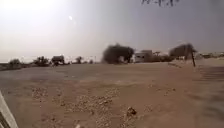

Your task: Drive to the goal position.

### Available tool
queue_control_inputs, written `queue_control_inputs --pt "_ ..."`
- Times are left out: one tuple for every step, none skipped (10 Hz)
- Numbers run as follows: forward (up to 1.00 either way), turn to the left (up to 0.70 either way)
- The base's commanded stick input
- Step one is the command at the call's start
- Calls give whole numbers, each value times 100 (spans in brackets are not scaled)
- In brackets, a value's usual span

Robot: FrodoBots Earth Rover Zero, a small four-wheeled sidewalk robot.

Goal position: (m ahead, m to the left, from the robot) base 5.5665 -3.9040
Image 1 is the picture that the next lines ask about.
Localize broad-crowned tree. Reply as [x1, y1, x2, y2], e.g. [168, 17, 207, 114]
[168, 43, 198, 62]

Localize pale low building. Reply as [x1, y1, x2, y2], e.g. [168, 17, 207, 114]
[133, 49, 154, 64]

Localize small dark rock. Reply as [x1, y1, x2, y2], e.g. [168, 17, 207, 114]
[126, 106, 138, 117]

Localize thin dark pole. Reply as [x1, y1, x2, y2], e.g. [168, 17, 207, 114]
[190, 49, 197, 68]

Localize dark bushy tree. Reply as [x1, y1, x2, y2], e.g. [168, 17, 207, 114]
[101, 43, 135, 65]

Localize row of distant trees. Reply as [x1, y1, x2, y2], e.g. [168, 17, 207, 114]
[7, 54, 95, 68]

